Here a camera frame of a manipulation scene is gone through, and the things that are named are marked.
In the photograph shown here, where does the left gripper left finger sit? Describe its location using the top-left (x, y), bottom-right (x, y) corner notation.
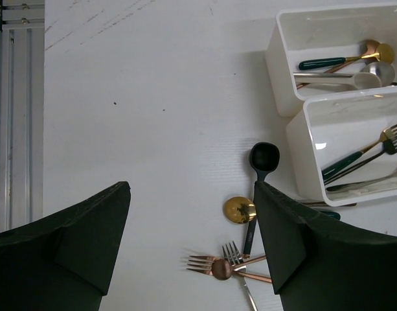
top-left (0, 181), bottom-right (131, 310)

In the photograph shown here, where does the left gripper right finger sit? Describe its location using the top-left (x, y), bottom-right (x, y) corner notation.
top-left (254, 181), bottom-right (397, 310)

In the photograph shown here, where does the dark grey fork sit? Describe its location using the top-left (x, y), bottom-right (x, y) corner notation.
top-left (322, 136), bottom-right (397, 185)

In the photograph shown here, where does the white spoon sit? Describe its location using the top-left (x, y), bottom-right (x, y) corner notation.
top-left (293, 72), bottom-right (382, 90)

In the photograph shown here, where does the silver spoon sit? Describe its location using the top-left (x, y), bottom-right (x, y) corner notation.
top-left (293, 62), bottom-right (396, 89)

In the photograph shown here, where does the gold spoon green handle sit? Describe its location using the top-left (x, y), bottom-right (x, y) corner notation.
top-left (298, 43), bottom-right (395, 71)
top-left (223, 196), bottom-right (341, 224)

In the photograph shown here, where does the copper spoon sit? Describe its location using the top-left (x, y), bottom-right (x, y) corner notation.
top-left (298, 40), bottom-right (381, 73)

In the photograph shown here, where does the long silver fork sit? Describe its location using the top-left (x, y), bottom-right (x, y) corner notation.
top-left (222, 241), bottom-right (258, 311)

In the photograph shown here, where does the brown spoon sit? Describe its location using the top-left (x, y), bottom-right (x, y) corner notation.
top-left (211, 255), bottom-right (272, 283)

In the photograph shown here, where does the rose gold fork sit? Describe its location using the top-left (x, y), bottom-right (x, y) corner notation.
top-left (185, 254), bottom-right (273, 284)

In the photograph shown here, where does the black spoon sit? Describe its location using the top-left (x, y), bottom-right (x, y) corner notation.
top-left (243, 142), bottom-right (280, 259)

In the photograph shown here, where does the near white container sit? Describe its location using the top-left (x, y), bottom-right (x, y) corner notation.
top-left (286, 86), bottom-right (397, 206)

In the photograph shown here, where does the white container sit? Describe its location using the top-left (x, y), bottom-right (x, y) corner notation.
top-left (286, 86), bottom-right (397, 206)
top-left (266, 2), bottom-right (397, 117)

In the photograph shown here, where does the far white container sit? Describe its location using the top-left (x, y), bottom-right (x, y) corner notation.
top-left (266, 2), bottom-right (397, 117)

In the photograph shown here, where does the aluminium rail left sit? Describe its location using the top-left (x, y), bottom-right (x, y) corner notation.
top-left (0, 1), bottom-right (45, 233)

